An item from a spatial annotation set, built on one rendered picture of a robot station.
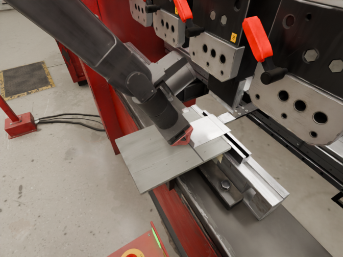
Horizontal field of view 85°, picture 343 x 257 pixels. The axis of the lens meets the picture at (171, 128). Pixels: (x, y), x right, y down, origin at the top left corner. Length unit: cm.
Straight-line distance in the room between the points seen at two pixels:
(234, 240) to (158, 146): 30
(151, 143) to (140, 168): 8
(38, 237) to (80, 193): 36
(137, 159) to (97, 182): 122
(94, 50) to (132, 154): 29
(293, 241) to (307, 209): 119
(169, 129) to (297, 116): 24
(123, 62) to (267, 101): 24
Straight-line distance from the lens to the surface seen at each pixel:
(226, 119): 60
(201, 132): 54
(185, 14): 44
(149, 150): 50
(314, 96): 32
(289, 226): 62
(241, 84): 45
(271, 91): 35
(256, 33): 31
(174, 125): 43
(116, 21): 122
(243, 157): 52
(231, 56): 39
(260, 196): 52
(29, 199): 186
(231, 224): 57
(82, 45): 28
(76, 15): 28
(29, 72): 351
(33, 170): 202
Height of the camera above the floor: 139
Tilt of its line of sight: 46 degrees down
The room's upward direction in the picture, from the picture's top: straight up
